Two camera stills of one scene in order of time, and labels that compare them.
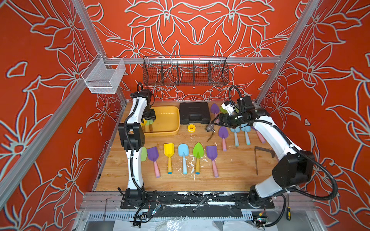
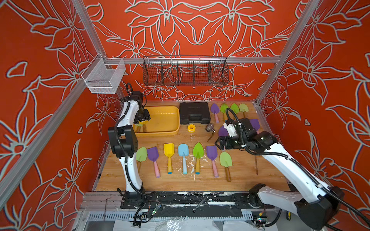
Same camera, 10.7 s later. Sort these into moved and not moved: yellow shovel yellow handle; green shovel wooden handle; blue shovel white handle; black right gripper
Moved: black right gripper
Not moved: green shovel wooden handle; blue shovel white handle; yellow shovel yellow handle
